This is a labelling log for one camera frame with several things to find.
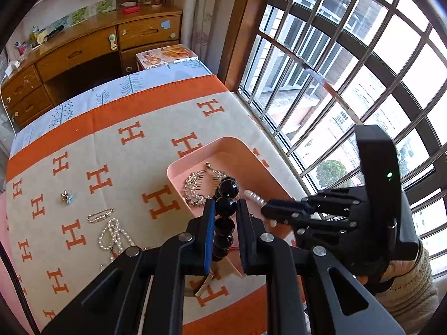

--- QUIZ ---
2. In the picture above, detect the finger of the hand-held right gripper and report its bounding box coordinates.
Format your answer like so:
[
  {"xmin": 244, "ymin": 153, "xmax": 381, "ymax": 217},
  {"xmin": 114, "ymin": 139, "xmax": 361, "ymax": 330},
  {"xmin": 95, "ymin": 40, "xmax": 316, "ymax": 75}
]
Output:
[
  {"xmin": 286, "ymin": 214, "xmax": 361, "ymax": 249},
  {"xmin": 261, "ymin": 186, "xmax": 367, "ymax": 222}
]

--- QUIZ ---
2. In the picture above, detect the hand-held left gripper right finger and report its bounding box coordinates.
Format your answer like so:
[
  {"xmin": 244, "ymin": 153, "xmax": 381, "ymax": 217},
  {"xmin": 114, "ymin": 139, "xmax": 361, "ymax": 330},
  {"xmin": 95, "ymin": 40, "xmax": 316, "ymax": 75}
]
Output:
[{"xmin": 237, "ymin": 199, "xmax": 406, "ymax": 335}]

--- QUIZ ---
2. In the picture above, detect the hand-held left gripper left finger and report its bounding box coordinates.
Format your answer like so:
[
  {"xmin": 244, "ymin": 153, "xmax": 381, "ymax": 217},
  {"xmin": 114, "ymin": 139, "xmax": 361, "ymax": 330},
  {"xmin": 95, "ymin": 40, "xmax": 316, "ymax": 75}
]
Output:
[{"xmin": 42, "ymin": 199, "xmax": 216, "ymax": 335}]

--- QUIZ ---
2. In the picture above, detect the black bead bracelet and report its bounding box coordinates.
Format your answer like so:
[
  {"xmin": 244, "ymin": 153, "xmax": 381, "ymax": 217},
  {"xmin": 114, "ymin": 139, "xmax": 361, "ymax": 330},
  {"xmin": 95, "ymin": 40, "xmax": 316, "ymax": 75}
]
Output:
[{"xmin": 210, "ymin": 176, "xmax": 240, "ymax": 262}]

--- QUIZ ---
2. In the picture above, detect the pink plastic tray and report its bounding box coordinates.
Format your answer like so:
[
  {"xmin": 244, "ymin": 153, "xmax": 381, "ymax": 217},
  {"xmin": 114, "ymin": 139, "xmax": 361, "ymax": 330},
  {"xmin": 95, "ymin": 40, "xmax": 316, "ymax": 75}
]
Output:
[{"xmin": 167, "ymin": 137, "xmax": 308, "ymax": 278}]

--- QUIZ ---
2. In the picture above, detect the person's right forearm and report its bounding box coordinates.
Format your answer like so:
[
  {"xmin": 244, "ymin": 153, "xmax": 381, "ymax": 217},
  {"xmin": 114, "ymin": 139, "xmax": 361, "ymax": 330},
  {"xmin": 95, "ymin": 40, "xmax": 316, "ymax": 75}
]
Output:
[{"xmin": 375, "ymin": 241, "xmax": 441, "ymax": 326}]

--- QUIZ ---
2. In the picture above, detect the person's right hand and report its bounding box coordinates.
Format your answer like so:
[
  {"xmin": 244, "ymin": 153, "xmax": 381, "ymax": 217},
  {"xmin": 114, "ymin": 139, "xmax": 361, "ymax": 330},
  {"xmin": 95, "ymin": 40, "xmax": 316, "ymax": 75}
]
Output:
[{"xmin": 356, "ymin": 258, "xmax": 420, "ymax": 297}]

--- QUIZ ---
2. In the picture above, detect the silver metal hair clip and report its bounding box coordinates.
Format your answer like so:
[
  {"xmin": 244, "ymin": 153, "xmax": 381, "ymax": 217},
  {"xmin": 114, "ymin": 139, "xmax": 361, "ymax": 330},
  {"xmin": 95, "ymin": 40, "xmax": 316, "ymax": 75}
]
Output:
[{"xmin": 185, "ymin": 271, "xmax": 214, "ymax": 298}]

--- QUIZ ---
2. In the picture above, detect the silver leaf hair comb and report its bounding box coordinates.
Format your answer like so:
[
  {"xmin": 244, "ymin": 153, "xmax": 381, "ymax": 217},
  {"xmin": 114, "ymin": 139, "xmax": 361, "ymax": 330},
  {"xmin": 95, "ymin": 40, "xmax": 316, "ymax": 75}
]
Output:
[{"xmin": 183, "ymin": 163, "xmax": 227, "ymax": 207}]

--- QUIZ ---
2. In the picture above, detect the orange patterned cream blanket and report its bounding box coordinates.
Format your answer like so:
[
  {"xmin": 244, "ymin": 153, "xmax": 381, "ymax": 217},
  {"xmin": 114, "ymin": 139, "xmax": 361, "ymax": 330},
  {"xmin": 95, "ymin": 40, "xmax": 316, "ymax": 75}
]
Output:
[{"xmin": 5, "ymin": 75, "xmax": 308, "ymax": 335}]

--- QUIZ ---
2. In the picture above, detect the silver safety pin brooch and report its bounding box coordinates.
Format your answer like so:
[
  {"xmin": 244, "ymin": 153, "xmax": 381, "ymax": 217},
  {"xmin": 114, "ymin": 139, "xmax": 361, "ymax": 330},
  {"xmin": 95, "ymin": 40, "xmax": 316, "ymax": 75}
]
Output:
[{"xmin": 87, "ymin": 207, "xmax": 116, "ymax": 223}]

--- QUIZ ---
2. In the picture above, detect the metal window grille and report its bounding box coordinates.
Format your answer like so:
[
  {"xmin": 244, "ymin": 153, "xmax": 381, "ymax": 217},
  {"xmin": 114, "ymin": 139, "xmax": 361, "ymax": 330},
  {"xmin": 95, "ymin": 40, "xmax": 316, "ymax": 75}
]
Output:
[{"xmin": 237, "ymin": 0, "xmax": 447, "ymax": 287}]

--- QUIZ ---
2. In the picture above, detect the light blue printed bed sheet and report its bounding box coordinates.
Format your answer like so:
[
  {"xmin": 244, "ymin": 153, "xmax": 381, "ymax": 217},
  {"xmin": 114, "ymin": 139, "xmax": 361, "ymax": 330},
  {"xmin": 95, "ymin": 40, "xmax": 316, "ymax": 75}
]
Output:
[{"xmin": 9, "ymin": 59, "xmax": 215, "ymax": 157}]

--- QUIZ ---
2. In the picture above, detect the food printed cardboard box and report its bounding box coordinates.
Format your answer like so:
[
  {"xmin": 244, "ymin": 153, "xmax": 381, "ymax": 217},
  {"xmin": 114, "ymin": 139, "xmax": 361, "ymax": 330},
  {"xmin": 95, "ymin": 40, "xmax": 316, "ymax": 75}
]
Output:
[{"xmin": 136, "ymin": 45, "xmax": 199, "ymax": 74}]

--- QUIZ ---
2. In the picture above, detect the pale floral curtain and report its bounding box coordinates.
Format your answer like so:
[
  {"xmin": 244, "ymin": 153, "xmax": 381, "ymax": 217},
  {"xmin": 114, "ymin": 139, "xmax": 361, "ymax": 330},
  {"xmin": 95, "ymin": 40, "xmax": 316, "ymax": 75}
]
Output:
[{"xmin": 167, "ymin": 0, "xmax": 261, "ymax": 77}]

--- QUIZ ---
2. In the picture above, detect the wooden desk with drawers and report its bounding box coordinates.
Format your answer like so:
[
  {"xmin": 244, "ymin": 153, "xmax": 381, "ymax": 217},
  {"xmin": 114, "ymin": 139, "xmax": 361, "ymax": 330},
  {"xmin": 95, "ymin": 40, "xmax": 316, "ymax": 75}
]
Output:
[{"xmin": 0, "ymin": 5, "xmax": 184, "ymax": 128}]

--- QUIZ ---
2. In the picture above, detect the white pearl necklace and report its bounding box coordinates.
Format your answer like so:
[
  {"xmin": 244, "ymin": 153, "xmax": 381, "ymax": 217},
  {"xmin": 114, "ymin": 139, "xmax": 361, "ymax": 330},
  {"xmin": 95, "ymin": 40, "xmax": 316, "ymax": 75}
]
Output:
[{"xmin": 98, "ymin": 218, "xmax": 135, "ymax": 262}]

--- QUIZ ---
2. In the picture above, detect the black cable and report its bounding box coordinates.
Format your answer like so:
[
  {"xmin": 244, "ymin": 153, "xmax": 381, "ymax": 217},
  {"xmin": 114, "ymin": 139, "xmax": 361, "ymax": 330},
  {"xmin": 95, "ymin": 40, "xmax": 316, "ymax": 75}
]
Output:
[{"xmin": 0, "ymin": 242, "xmax": 40, "ymax": 335}]

